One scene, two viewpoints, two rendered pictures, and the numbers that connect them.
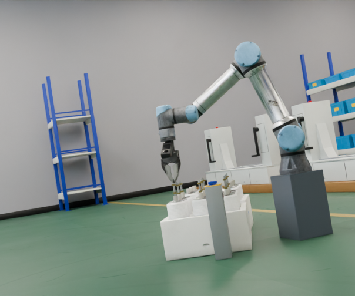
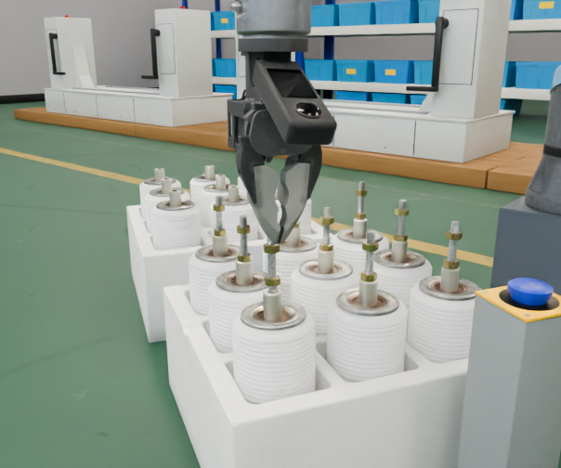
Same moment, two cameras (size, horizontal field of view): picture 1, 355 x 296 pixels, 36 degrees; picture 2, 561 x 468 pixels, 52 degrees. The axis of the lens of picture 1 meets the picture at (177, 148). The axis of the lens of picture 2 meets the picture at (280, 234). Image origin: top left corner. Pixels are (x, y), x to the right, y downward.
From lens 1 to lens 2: 2.07 m
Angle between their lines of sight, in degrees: 34
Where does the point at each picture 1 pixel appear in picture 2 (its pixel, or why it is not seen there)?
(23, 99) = not seen: outside the picture
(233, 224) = not seen: hidden behind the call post
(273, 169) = (180, 104)
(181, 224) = (317, 423)
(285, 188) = not seen: outside the picture
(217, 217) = (539, 442)
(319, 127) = not seen: hidden behind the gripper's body
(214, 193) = (555, 347)
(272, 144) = (182, 63)
